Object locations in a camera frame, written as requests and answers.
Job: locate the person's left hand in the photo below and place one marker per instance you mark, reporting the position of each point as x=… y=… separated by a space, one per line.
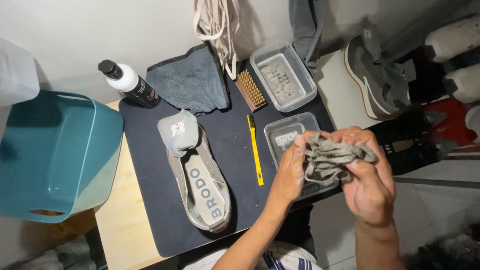
x=288 y=176

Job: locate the person's right hand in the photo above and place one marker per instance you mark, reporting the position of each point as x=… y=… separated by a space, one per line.
x=373 y=191

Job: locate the person's left fingers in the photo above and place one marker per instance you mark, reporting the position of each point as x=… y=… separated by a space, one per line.
x=304 y=138

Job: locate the bundle of grey shoelaces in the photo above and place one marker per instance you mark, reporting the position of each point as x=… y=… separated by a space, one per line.
x=330 y=159

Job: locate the clear plastic container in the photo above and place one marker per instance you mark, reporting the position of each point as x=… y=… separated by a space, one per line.
x=285 y=135
x=283 y=77

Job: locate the white side board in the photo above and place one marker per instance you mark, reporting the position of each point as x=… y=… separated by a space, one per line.
x=337 y=93

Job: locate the black work mat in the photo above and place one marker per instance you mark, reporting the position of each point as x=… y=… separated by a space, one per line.
x=236 y=150

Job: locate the wooden brush with brass bristles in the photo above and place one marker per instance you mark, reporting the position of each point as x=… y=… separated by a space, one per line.
x=250 y=90

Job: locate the grey sneaker with white sole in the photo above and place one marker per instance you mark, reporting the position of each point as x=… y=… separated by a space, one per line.
x=378 y=82

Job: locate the grey hanging garment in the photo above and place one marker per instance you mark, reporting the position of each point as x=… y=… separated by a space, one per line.
x=305 y=30

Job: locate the white printed insole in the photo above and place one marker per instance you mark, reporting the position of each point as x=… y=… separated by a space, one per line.
x=204 y=191

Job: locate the grey unlaced sneaker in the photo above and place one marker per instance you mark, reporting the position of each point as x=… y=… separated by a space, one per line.
x=195 y=168

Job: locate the white striped shorts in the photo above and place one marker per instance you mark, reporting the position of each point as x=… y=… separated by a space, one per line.
x=285 y=260

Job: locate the grey microfiber cloth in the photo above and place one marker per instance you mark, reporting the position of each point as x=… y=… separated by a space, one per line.
x=189 y=82

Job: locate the cream hanging shoelaces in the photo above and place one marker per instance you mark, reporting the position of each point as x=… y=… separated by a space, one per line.
x=217 y=26

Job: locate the heap of shoes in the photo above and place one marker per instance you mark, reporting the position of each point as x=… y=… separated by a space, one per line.
x=446 y=93

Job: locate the white bottle with black cap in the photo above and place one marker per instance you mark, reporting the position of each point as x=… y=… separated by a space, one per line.
x=129 y=83

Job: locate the teal plastic basin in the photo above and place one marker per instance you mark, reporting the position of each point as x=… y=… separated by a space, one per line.
x=56 y=153

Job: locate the translucent white plastic container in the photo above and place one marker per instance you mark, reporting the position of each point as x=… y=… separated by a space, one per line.
x=15 y=71

